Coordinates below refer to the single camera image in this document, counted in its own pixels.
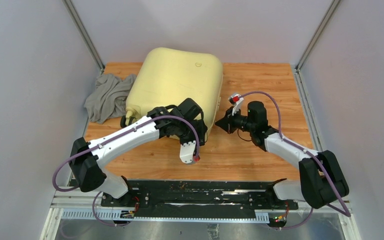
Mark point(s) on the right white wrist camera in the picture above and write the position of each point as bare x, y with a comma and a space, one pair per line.
236, 101

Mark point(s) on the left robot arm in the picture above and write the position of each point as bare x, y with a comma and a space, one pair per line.
89, 158

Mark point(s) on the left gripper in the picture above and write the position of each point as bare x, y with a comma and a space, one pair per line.
199, 127

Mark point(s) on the cream suitcase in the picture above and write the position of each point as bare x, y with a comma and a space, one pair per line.
168, 77

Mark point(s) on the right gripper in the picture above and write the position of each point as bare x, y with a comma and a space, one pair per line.
227, 123

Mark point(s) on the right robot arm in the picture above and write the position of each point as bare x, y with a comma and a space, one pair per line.
321, 180

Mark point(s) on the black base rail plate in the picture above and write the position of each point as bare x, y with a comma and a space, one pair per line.
198, 199

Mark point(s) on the grey crumpled cloth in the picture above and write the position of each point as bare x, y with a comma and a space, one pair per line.
108, 100

